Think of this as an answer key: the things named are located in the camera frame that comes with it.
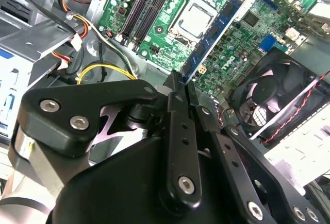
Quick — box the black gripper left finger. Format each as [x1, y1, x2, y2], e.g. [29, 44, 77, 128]
[15, 71, 202, 206]

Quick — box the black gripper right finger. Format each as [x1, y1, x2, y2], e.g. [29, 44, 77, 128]
[187, 81, 327, 224]

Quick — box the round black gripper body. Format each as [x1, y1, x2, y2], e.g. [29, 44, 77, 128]
[50, 100, 251, 224]

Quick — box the blue RAM stick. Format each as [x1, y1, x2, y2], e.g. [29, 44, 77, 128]
[180, 0, 255, 83]

